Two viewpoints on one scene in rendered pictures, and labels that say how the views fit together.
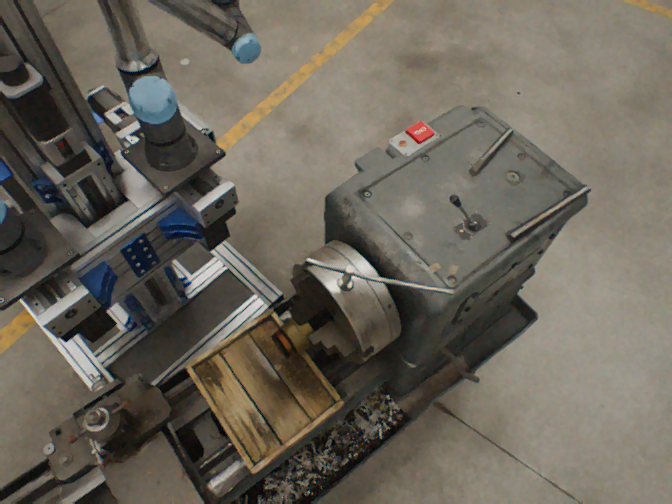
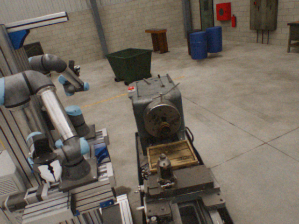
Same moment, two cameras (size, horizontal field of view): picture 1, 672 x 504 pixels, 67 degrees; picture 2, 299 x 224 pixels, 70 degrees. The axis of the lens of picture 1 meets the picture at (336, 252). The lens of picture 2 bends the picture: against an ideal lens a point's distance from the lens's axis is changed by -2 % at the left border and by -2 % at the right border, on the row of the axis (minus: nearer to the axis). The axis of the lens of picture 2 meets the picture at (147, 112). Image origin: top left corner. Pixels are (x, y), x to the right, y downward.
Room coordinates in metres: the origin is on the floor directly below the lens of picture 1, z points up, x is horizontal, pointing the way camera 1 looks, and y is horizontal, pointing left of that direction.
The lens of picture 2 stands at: (-0.38, 1.36, 1.97)
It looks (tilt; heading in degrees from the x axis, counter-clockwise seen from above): 26 degrees down; 309
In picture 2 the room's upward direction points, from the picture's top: 11 degrees counter-clockwise
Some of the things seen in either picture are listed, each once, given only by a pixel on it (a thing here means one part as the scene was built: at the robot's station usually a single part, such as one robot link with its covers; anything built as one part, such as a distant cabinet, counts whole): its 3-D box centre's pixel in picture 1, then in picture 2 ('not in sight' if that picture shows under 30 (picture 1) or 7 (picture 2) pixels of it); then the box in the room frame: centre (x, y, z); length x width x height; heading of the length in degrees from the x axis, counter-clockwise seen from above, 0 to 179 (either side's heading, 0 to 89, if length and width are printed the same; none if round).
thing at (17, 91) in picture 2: not in sight; (30, 127); (0.70, 0.96, 1.54); 0.15 x 0.12 x 0.55; 69
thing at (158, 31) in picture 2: not in sight; (156, 40); (5.43, -7.63, 0.50); 1.61 x 0.44 x 1.00; 146
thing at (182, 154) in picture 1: (168, 140); (79, 128); (1.02, 0.50, 1.21); 0.15 x 0.15 x 0.10
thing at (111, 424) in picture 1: (99, 421); (163, 160); (0.24, 0.52, 1.13); 0.08 x 0.08 x 0.03
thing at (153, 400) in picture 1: (131, 427); (165, 175); (0.26, 0.50, 0.99); 0.20 x 0.10 x 0.05; 129
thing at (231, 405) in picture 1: (264, 386); (170, 155); (0.41, 0.19, 0.89); 0.36 x 0.30 x 0.04; 39
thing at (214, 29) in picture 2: not in sight; (214, 39); (2.52, -7.11, 0.44); 0.59 x 0.59 x 0.88
